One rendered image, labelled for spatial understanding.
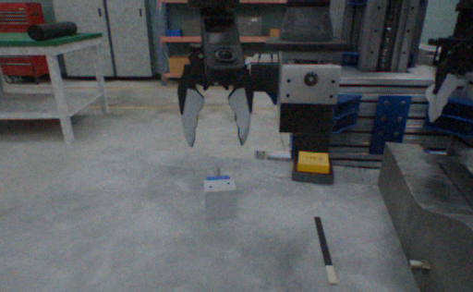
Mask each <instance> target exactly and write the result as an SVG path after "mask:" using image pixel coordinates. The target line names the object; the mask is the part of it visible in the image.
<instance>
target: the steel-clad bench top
mask: <svg viewBox="0 0 473 292"><path fill-rule="evenodd" d="M215 166H218V167H220V173H221V176H230V179H234V180H235V184H236V218H228V219H215V220H205V193H204V181H206V178H205V177H207V176H214V172H213V168H214V167H215ZM292 170H293V163H287V162H277V161H268V160H260V159H250V158H240V157H223V156H213V155H205V154H195V153H185V152H159V151H149V150H141V149H131V148H122V147H107V148H105V149H104V150H103V151H102V152H98V154H96V155H95V156H93V157H92V158H91V159H89V160H88V161H87V162H84V163H83V164H82V165H80V166H79V167H77V168H75V169H74V170H73V171H72V172H69V173H68V174H67V175H66V176H64V177H62V178H60V179H59V180H58V181H57V182H55V183H53V185H51V186H50V187H48V188H46V189H44V190H43V191H42V192H39V193H38V194H37V195H36V196H34V197H32V198H31V199H30V200H28V201H27V202H24V203H23V204H22V205H21V206H19V207H18V208H17V209H15V210H14V211H12V212H10V213H8V214H7V215H6V216H5V217H2V218H1V219H0V292H420V291H419V290H418V284H417V282H416V280H415V278H414V275H413V272H412V271H410V270H409V269H408V260H407V258H406V255H405V253H404V249H403V247H402V245H401V243H400V241H399V236H398V235H397V233H396V232H395V229H394V224H393V222H392V220H391V218H390V214H389V212H388V211H387V208H386V207H385V202H384V200H383V198H382V195H381V192H380V189H379V187H378V185H377V183H378V179H379V175H380V172H381V170H378V169H368V168H358V167H341V166H333V171H334V182H333V184H332V185H329V184H321V183H312V182H296V181H292V180H291V179H292ZM314 217H320V218H321V224H322V227H323V231H324V234H325V239H326V242H327V246H328V249H329V251H330V254H331V261H332V264H333V267H334V271H335V277H336V281H337V284H336V285H332V284H330V283H329V280H328V277H327V273H326V270H325V262H324V259H323V256H322V252H321V242H320V240H319V237H318V233H317V229H316V223H315V219H314Z"/></svg>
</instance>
